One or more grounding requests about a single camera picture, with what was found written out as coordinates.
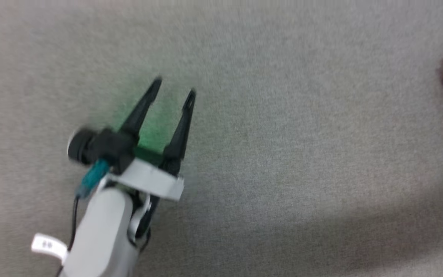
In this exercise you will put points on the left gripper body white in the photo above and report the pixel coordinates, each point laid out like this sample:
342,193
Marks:
152,181

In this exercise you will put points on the teal left camera connector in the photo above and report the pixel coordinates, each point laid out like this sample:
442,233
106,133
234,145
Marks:
94,177

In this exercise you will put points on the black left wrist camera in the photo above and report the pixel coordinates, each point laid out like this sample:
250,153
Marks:
102,148

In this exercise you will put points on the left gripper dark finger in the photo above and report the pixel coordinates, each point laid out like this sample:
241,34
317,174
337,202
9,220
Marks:
140,113
179,142

